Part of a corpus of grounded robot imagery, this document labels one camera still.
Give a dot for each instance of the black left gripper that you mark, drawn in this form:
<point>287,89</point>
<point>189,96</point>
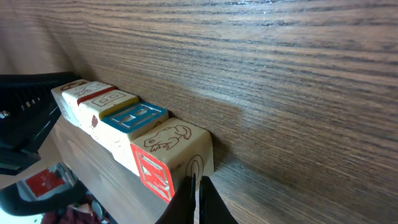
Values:
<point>28,113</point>

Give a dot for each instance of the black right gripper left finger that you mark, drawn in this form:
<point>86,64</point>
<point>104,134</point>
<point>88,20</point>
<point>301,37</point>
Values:
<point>182,205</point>

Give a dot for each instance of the person in red top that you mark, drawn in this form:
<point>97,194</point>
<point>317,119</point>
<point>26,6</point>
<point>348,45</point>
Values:
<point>74,214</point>

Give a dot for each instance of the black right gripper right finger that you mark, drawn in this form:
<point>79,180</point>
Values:
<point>212,207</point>

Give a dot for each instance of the green soccer ball block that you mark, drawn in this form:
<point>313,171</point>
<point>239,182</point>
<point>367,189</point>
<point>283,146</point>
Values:
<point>62,104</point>

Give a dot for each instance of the red letter M block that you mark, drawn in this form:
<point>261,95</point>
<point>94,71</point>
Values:
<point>81,93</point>

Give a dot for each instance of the red top wooden block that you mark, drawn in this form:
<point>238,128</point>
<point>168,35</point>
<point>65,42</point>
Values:
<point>171,151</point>

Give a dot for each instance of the letter B wooden block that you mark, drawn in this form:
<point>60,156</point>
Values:
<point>92,111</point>

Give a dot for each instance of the blue top spiral block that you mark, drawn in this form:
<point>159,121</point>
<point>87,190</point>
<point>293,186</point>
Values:
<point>117,130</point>

